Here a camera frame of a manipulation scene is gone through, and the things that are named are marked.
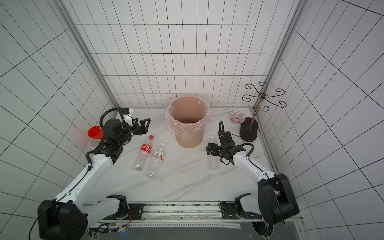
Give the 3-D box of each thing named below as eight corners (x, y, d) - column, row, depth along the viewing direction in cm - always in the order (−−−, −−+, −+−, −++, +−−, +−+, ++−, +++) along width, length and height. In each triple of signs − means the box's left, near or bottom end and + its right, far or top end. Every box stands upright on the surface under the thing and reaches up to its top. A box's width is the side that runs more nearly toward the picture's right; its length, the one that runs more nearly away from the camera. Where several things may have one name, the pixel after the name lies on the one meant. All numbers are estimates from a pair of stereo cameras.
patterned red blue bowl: (230, 124, 110) (231, 121, 107) (228, 114, 117) (229, 111, 113) (245, 124, 110) (246, 121, 107) (242, 114, 117) (243, 111, 113)
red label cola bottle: (133, 170, 88) (131, 167, 84) (148, 137, 102) (147, 134, 99) (143, 171, 87) (141, 169, 84) (156, 139, 101) (155, 136, 98)
